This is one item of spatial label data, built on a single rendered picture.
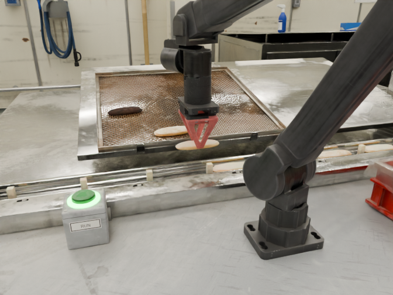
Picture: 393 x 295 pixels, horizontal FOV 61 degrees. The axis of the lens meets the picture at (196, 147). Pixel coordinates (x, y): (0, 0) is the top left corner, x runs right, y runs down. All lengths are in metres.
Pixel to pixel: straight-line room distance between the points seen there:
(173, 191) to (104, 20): 3.79
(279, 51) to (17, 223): 2.27
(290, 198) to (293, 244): 0.09
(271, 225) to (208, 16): 0.37
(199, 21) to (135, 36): 3.78
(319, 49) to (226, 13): 2.28
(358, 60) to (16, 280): 0.57
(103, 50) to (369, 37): 4.07
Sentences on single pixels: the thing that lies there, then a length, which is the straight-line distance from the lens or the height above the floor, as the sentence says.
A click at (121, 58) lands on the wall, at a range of 4.41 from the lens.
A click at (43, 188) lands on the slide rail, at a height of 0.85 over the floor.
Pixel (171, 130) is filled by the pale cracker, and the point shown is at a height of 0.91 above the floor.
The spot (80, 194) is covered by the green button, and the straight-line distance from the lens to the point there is 0.61.
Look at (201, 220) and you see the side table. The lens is 0.67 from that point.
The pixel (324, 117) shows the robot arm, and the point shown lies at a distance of 0.48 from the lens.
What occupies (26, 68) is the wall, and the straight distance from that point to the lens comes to 4.50.
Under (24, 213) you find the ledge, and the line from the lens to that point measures 0.69.
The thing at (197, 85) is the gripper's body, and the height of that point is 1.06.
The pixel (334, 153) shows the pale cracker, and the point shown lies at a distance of 0.92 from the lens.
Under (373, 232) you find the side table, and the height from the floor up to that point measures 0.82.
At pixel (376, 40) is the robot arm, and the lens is 0.44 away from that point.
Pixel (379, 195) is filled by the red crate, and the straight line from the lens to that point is 0.76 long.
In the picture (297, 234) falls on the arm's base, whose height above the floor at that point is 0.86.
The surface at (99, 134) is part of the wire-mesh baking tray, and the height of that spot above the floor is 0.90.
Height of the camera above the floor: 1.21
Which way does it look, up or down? 23 degrees down
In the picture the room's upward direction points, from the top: straight up
